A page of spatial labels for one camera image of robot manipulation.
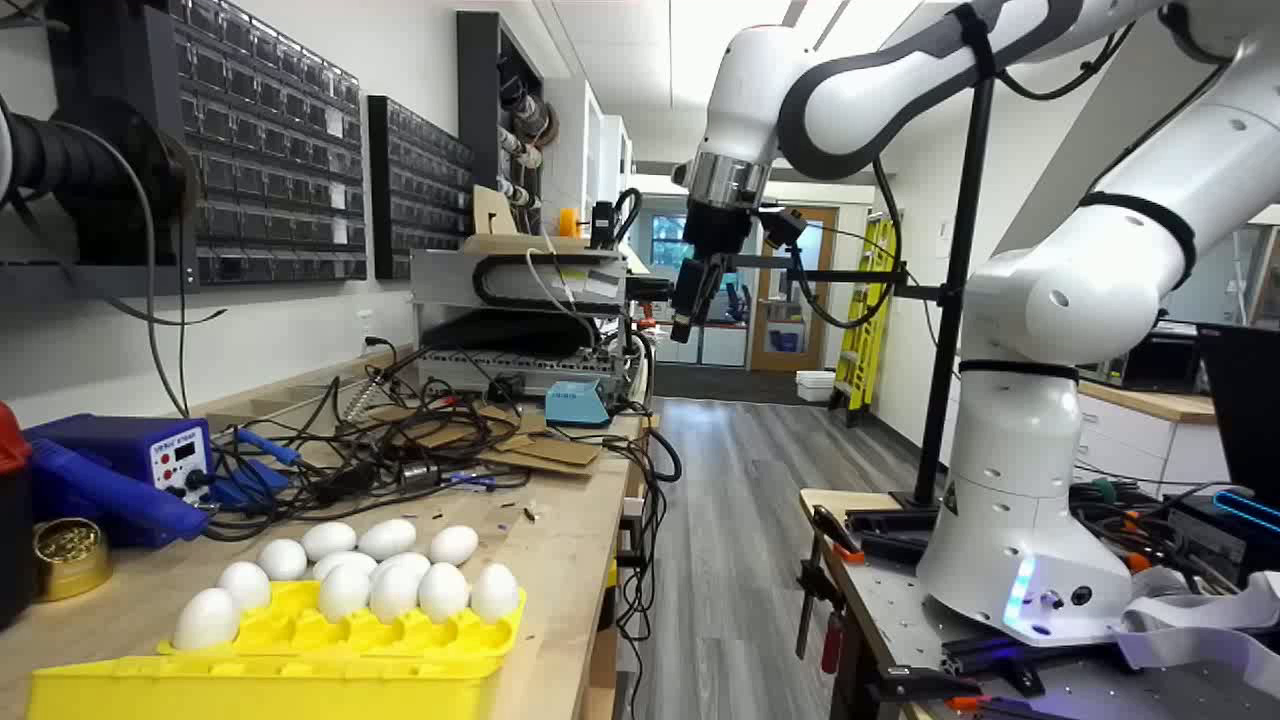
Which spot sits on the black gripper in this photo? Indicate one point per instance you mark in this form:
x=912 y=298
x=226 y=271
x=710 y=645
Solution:
x=719 y=238

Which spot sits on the white egg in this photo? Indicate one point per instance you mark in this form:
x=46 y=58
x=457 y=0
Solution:
x=452 y=545
x=207 y=616
x=499 y=588
x=393 y=588
x=446 y=588
x=391 y=538
x=411 y=561
x=347 y=594
x=281 y=557
x=330 y=538
x=247 y=584
x=349 y=557

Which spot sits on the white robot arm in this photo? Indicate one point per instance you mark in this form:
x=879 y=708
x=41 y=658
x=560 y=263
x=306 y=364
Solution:
x=1012 y=504

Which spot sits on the metal robot base table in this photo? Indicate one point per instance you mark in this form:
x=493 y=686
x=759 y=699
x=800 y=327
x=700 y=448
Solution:
x=887 y=627

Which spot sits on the yellow egg tray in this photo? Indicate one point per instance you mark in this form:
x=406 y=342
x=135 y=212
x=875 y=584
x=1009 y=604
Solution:
x=332 y=660

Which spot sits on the white floor bin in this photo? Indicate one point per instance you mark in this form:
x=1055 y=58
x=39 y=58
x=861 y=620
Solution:
x=813 y=385

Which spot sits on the small blue device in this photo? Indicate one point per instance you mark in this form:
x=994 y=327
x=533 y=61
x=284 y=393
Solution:
x=578 y=402

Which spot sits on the yellow folding ladder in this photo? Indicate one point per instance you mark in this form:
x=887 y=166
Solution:
x=867 y=315

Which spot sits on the brown cardboard piece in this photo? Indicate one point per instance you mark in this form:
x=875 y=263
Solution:
x=545 y=454

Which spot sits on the grey bench machine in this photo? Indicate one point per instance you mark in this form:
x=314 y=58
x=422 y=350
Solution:
x=452 y=287

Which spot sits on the black tool shelf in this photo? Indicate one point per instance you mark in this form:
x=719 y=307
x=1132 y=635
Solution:
x=501 y=122

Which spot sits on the small parts drawer rack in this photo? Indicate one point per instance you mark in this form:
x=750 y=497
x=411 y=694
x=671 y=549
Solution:
x=426 y=185

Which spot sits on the large parts drawer rack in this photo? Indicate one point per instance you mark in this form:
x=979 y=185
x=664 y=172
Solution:
x=267 y=145

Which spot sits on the blue soldering station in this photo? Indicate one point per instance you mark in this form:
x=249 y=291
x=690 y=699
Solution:
x=147 y=446

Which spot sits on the white crumpled plastic sheet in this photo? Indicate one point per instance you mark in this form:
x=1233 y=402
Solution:
x=1203 y=635

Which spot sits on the red black toolbox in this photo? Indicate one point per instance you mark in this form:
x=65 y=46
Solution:
x=14 y=521

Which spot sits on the black camera stand pole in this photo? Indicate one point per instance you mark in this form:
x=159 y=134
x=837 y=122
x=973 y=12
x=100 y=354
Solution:
x=949 y=333

